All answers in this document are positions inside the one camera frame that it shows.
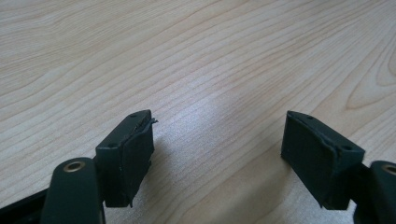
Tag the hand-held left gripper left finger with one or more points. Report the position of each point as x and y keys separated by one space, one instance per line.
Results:
x=124 y=158

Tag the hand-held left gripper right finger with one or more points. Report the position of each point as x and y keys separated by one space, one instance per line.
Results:
x=317 y=155

